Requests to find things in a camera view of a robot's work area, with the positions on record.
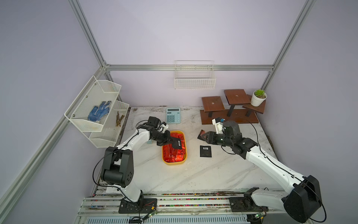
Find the brown wooden tiered stand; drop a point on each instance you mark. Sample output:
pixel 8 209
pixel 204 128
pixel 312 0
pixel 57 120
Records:
pixel 240 109

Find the red foil tea bags pile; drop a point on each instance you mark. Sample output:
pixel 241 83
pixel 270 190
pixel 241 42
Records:
pixel 174 151

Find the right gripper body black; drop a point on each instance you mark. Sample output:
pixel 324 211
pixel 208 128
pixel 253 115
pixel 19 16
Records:
pixel 217 139

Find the lower white mesh shelf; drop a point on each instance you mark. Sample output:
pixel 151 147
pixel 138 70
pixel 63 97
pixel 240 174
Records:
pixel 110 133

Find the wooden clothespins bundle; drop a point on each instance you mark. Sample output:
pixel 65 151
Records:
pixel 119 119

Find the white wire wall basket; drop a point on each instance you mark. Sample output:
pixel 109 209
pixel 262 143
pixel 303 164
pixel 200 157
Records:
pixel 194 79

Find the yellow storage box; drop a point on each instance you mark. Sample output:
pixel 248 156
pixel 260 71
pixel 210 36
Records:
pixel 174 148

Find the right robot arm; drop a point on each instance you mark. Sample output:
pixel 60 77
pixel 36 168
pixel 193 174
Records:
pixel 302 195

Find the upper white mesh shelf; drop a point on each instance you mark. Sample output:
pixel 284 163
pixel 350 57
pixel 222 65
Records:
pixel 92 95

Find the black barcode tea bag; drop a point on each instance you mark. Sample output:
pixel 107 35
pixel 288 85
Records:
pixel 205 151

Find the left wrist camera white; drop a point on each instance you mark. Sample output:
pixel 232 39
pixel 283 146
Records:
pixel 163 127

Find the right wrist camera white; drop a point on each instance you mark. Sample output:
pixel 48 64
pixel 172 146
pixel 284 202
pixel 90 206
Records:
pixel 218 123

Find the blue dotted work glove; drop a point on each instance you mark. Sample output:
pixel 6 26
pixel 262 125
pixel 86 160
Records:
pixel 98 112

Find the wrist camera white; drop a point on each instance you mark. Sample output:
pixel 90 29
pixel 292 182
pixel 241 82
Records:
pixel 218 123
pixel 163 127

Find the light blue calculator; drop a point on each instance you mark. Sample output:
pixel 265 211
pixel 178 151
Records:
pixel 173 115

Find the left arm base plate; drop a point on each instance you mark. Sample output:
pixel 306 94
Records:
pixel 142 206

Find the small potted green plant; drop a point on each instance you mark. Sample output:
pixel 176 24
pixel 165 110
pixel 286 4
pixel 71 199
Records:
pixel 258 97

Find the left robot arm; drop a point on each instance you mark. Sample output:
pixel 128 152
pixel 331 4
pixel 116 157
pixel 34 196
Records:
pixel 118 162

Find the white mesh shelf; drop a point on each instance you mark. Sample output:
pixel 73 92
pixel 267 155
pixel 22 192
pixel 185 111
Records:
pixel 110 133
pixel 92 95

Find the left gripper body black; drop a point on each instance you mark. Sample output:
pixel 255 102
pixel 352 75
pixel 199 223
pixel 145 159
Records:
pixel 162 138

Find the aluminium frame rail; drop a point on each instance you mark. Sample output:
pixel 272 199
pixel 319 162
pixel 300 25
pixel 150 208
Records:
pixel 173 67

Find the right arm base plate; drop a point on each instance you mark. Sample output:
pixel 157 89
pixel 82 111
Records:
pixel 246 203

